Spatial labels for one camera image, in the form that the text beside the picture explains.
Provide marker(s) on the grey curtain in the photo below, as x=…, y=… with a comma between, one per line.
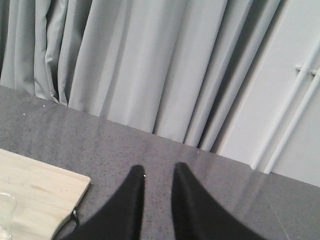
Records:
x=168, y=67

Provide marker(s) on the clear glass beaker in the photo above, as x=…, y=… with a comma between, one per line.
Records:
x=8, y=204

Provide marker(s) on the wooden cutting board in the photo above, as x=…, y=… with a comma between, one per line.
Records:
x=46, y=195

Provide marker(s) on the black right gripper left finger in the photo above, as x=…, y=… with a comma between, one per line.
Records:
x=121, y=217

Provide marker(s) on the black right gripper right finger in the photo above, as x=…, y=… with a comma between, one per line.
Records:
x=198, y=215

